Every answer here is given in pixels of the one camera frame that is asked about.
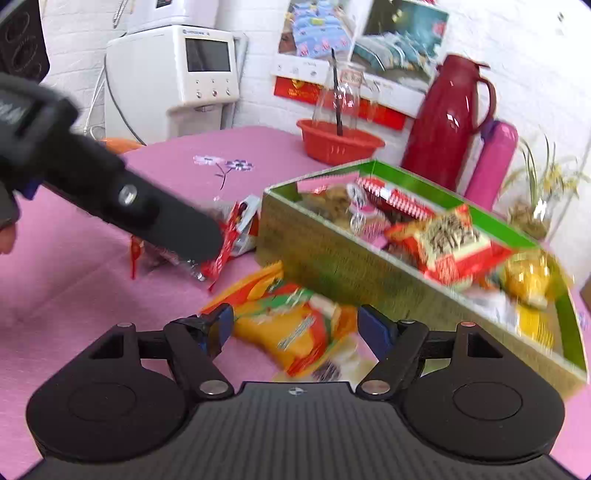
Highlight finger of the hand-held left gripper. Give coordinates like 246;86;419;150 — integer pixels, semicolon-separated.
44;134;225;264

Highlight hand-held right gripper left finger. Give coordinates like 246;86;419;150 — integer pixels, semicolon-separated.
90;302;235;400

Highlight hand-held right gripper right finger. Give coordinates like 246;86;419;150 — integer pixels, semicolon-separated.
355;305;504;400

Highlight green cardboard box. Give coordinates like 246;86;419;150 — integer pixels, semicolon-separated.
255;159;589;398

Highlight brown date packet yellow label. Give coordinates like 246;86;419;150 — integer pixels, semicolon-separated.
129;198;245;294

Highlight orange yellow snack packet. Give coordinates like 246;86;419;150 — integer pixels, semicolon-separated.
201;261;365;381

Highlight white packet with brown balls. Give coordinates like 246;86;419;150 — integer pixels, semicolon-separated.
228;194;262;257

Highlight pink melon seed packet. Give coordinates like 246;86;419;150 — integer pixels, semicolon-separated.
344;185;393;241

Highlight red yellow peanut packet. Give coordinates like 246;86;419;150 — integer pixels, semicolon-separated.
385;205;513;287

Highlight red snack packet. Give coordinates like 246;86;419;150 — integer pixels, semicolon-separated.
355;175;437;222

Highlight clear orange trimmed snack packet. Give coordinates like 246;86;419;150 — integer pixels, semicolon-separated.
298;185;354;222

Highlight black patterned panel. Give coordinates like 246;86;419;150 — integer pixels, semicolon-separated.
0;0;51;84

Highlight orange plastic basket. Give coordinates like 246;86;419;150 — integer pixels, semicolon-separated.
99;137;146;155

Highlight pink floral tablecloth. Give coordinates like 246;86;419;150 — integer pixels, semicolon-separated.
0;126;591;480

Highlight white appliance with screen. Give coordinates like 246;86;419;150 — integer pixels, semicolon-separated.
104;25;247;146

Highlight red plastic basin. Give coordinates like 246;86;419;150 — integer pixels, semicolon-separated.
296;119;386;167

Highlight white countertop machine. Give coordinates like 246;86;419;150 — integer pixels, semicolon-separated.
124;0;220;33

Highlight plant in glass vase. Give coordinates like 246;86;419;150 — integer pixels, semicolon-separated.
501;134;591;241

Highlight pink insulated bottle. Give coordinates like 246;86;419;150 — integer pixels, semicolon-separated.
463;119;520;213

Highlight red thermos jug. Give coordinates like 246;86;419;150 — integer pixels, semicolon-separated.
401;54;497;192

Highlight glass pitcher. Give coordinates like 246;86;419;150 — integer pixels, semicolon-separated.
311;62;370;137

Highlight wall calendar poster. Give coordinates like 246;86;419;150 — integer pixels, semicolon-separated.
270;0;451;131

